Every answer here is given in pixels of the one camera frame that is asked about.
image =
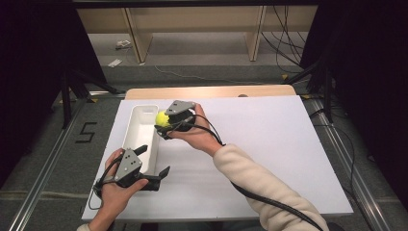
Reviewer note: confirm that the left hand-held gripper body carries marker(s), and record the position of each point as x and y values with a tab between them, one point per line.
128	163

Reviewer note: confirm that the black metal stand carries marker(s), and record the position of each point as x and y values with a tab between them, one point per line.
320	77
69	93

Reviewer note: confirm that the person's right hand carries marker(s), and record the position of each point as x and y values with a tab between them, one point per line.
200	134

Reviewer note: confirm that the wooden table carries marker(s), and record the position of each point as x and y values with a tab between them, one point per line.
208	92

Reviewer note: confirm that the light wooden desk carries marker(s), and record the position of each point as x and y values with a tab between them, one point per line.
198	19

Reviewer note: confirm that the small white flat packet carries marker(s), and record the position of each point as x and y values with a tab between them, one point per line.
114	62

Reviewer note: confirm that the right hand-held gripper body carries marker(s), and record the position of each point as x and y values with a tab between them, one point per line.
179	107

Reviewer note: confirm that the white board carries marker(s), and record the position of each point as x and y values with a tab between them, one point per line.
263	147

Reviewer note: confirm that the person's left hand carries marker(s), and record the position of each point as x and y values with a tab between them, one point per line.
112	195

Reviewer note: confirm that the black curtain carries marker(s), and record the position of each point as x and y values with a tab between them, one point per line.
32	64
369	80

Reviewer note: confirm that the white plastic bin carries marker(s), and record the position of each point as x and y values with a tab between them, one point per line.
141	138

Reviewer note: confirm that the aluminium floor rail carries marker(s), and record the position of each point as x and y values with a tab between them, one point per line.
349	166
48	166

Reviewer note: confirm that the yellow tennis ball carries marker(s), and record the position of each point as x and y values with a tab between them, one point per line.
162	119

